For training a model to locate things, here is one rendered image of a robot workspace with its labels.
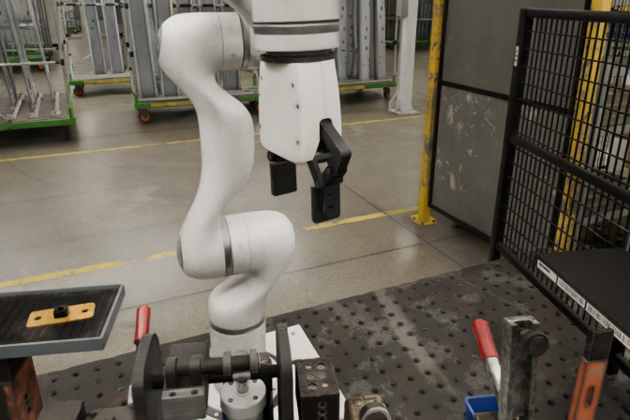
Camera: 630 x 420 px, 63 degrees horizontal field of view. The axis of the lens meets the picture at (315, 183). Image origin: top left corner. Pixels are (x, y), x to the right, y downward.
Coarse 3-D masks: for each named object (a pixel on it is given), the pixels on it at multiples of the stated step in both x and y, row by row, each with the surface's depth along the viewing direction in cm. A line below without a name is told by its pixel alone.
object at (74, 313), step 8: (88, 304) 74; (32, 312) 72; (40, 312) 72; (48, 312) 72; (56, 312) 70; (64, 312) 71; (72, 312) 72; (80, 312) 72; (88, 312) 72; (32, 320) 70; (40, 320) 70; (48, 320) 70; (56, 320) 70; (64, 320) 70; (72, 320) 70; (80, 320) 71
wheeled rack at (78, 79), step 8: (56, 0) 814; (64, 16) 903; (64, 24) 908; (64, 40) 834; (88, 56) 935; (72, 64) 933; (72, 72) 906; (128, 72) 937; (72, 80) 862; (80, 80) 936; (88, 80) 866; (96, 80) 869; (104, 80) 873; (112, 80) 878; (120, 80) 882; (128, 80) 887; (80, 88) 871; (80, 96) 876
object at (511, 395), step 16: (512, 320) 61; (528, 320) 62; (512, 336) 61; (528, 336) 58; (544, 336) 58; (512, 352) 61; (528, 352) 58; (544, 352) 58; (512, 368) 61; (528, 368) 62; (512, 384) 62; (528, 384) 63; (512, 400) 62; (528, 400) 63; (512, 416) 63; (528, 416) 63
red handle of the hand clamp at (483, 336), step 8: (480, 320) 73; (472, 328) 73; (480, 328) 72; (488, 328) 72; (480, 336) 71; (488, 336) 71; (480, 344) 71; (488, 344) 70; (480, 352) 71; (488, 352) 70; (496, 352) 70; (488, 360) 69; (496, 360) 69; (488, 368) 69; (496, 368) 69; (496, 376) 68; (496, 384) 67; (496, 392) 67
